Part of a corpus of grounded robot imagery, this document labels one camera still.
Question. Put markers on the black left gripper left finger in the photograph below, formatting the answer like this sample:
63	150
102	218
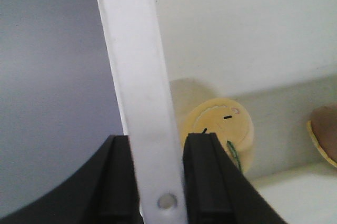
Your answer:
103	190

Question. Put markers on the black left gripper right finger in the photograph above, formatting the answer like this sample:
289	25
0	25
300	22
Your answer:
216	191

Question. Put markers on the yellow plush toy green stripe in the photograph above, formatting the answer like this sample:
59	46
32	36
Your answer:
231	123

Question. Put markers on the pink plush toy smiling face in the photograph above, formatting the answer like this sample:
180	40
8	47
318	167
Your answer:
321	127

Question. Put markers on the white Totelife plastic crate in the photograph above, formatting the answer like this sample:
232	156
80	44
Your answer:
276	57

